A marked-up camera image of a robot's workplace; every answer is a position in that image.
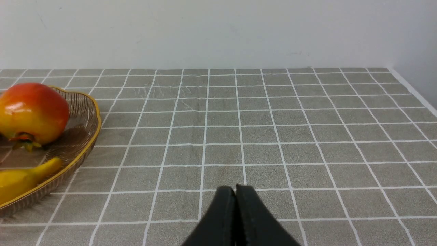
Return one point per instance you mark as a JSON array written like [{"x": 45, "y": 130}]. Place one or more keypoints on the grey checked tablecloth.
[{"x": 340, "y": 156}]

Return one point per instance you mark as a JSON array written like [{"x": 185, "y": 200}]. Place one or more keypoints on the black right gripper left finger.
[{"x": 216, "y": 226}]

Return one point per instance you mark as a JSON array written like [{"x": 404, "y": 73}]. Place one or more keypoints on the yellow banana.
[{"x": 15, "y": 182}]

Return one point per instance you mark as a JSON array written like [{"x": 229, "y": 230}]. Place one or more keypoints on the red yellow mango fruit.
[{"x": 32, "y": 115}]

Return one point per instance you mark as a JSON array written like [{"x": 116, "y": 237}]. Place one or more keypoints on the gold wire fruit basket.
[{"x": 73, "y": 146}]

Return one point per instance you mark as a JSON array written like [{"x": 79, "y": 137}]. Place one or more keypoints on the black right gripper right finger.
[{"x": 259, "y": 226}]

